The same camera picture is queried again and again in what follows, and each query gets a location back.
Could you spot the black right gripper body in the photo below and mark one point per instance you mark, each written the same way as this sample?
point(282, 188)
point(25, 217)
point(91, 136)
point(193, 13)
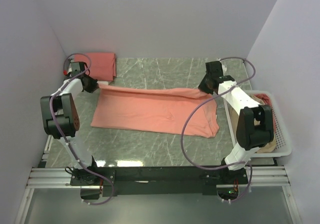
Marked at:
point(204, 84)

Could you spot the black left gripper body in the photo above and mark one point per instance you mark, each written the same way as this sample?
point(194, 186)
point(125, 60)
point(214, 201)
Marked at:
point(92, 84)

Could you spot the salmon pink t-shirt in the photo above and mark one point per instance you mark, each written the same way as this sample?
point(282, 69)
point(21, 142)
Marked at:
point(170, 111)

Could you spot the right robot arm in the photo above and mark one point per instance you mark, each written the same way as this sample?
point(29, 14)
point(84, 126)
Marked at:
point(255, 125)

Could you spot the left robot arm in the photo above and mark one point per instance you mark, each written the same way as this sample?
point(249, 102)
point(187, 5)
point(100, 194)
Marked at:
point(61, 120)

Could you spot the folded white t-shirt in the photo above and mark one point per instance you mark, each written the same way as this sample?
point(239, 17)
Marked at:
point(100, 82)

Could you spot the folded red t-shirt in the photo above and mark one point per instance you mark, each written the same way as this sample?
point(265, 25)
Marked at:
point(103, 66)

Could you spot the dark pink t-shirt in basket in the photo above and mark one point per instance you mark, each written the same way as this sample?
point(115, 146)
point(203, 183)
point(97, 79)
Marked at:
point(266, 100)

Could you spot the white plastic laundry basket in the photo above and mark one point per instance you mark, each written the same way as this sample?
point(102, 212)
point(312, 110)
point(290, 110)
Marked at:
point(283, 142)

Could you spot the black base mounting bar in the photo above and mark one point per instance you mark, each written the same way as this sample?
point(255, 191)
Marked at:
point(144, 180)

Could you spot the aluminium frame rail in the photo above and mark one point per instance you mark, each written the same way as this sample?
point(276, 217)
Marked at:
point(56, 178)

